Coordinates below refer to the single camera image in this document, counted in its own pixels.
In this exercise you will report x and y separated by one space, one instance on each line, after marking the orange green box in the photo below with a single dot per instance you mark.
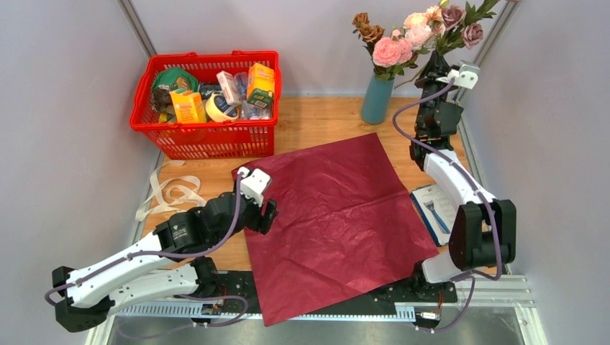
260 86

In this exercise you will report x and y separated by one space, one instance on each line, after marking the green snack bag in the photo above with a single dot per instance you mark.
173 78

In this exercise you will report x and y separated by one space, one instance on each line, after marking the blue razor blister package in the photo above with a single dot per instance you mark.
436 211

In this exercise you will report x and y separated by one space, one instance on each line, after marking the white small box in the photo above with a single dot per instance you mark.
229 88

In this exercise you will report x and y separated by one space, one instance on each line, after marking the clear plastic bottle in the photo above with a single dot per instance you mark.
249 111

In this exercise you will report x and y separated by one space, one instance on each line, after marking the pink flower bouquet brown wrap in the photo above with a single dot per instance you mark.
415 25

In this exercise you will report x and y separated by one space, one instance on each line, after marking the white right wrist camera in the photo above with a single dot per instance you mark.
463 75

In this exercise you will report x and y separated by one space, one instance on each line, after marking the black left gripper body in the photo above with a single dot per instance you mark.
253 218

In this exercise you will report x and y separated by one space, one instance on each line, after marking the teal ceramic vase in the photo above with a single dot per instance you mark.
376 100

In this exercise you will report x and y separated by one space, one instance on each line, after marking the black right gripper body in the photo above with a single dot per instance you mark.
437 99

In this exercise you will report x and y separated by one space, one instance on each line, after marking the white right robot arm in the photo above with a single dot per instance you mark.
484 229

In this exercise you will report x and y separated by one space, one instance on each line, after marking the yellow tape roll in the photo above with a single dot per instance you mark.
219 110

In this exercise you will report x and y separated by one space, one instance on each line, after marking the dark red wrapping paper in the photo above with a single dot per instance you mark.
345 226

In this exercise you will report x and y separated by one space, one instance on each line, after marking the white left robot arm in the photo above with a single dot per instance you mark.
170 261

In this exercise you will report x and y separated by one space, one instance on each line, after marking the mauve flower stem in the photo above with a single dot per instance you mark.
455 27

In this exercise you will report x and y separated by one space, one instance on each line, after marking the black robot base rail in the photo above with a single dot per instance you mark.
392 302

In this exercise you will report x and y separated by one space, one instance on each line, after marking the red plastic shopping basket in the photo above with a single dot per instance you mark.
242 138

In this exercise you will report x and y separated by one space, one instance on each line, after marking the pink flower stem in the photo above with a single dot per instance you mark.
392 55

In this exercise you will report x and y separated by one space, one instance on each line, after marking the white printed ribbon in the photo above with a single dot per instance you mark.
168 195

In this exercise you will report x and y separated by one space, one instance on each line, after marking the orange juice carton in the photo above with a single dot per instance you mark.
188 106

